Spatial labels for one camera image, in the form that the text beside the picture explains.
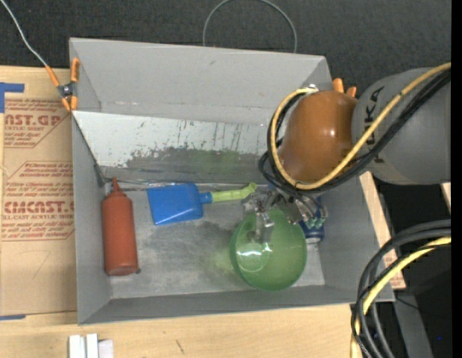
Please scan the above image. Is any grey metal bin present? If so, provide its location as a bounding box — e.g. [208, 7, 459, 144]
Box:
[69, 37, 396, 326]

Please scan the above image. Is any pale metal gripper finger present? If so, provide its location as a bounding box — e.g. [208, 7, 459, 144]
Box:
[253, 210, 265, 243]
[262, 214, 277, 246]

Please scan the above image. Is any green translucent bowl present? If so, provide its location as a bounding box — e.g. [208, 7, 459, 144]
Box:
[229, 208, 308, 292]

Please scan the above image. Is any dark blue can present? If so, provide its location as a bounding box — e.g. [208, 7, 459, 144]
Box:
[303, 195, 328, 254]

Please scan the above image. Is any blue scoop with green handle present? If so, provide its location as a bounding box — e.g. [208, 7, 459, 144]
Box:
[145, 182, 259, 227]

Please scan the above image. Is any red-brown squeeze bottle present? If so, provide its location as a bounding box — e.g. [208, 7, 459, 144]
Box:
[101, 177, 140, 277]

